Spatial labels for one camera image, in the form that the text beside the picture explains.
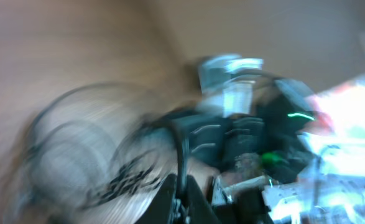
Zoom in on right camera black cable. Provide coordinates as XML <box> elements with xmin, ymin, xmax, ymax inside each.
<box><xmin>225</xmin><ymin>68</ymin><xmax>285</xmax><ymax>85</ymax></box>

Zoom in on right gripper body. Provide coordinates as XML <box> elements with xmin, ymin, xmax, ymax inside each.
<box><xmin>169</xmin><ymin>110</ymin><xmax>264</xmax><ymax>171</ymax></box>

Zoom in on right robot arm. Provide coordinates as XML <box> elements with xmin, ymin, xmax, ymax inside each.
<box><xmin>167</xmin><ymin>79</ymin><xmax>365</xmax><ymax>223</ymax></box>

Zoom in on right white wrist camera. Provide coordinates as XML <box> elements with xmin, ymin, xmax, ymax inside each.
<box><xmin>196</xmin><ymin>54</ymin><xmax>264</xmax><ymax>118</ymax></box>

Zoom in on thin black USB cable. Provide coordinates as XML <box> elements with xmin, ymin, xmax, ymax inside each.
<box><xmin>14</xmin><ymin>80</ymin><xmax>189</xmax><ymax>218</ymax></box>

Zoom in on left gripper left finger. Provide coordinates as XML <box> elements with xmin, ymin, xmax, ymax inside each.
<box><xmin>135</xmin><ymin>174</ymin><xmax>177</xmax><ymax>224</ymax></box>

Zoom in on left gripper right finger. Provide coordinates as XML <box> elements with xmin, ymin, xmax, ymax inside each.
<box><xmin>183</xmin><ymin>175</ymin><xmax>221</xmax><ymax>224</ymax></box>

